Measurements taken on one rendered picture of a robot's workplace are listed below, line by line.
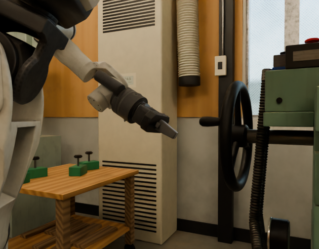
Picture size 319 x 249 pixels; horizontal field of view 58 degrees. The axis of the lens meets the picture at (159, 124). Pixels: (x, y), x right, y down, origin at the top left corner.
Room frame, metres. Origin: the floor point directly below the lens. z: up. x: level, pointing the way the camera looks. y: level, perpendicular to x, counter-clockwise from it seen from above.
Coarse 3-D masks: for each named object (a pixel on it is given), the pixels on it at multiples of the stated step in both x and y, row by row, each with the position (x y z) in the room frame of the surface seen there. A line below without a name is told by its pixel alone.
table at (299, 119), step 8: (264, 112) 0.60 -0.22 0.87; (272, 112) 0.60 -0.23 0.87; (280, 112) 0.59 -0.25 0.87; (288, 112) 0.58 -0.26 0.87; (296, 112) 0.58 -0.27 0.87; (304, 112) 0.57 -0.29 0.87; (312, 112) 0.56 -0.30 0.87; (264, 120) 0.60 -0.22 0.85; (272, 120) 0.60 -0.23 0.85; (280, 120) 0.59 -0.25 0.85; (288, 120) 0.58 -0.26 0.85; (296, 120) 0.57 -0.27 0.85; (304, 120) 0.57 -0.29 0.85; (312, 120) 0.56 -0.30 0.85
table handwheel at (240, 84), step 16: (224, 96) 0.68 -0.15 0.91; (240, 96) 0.81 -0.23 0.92; (224, 112) 0.64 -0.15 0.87; (240, 112) 0.74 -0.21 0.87; (224, 128) 0.63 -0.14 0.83; (240, 128) 0.74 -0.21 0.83; (224, 144) 0.63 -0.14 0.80; (240, 144) 0.74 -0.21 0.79; (288, 144) 0.70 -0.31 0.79; (304, 144) 0.68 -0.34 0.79; (224, 160) 0.64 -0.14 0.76; (224, 176) 0.66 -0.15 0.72; (240, 176) 0.78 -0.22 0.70
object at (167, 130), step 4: (160, 120) 0.80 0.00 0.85; (156, 124) 0.80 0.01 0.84; (160, 124) 0.80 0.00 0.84; (164, 124) 0.79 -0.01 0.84; (156, 128) 0.80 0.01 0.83; (160, 128) 0.80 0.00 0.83; (164, 128) 0.79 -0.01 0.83; (168, 128) 0.79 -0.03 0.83; (172, 128) 0.79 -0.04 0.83; (160, 132) 0.80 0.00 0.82; (164, 132) 0.79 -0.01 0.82; (168, 132) 0.79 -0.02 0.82; (172, 132) 0.78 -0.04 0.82; (176, 132) 0.78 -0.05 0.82; (168, 136) 0.79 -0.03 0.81; (172, 136) 0.78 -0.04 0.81
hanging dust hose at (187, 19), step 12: (180, 0) 1.97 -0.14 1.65; (192, 0) 1.96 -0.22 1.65; (180, 12) 1.98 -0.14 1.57; (192, 12) 1.95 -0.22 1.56; (180, 24) 1.98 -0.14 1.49; (192, 24) 1.95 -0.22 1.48; (180, 36) 1.97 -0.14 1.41; (192, 36) 1.96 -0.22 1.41; (180, 48) 1.97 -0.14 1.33; (192, 48) 1.95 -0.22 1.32; (180, 60) 1.99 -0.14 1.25; (192, 60) 1.95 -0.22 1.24; (180, 72) 1.98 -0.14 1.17; (192, 72) 1.94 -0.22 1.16; (180, 84) 1.98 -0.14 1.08; (192, 84) 1.95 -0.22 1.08
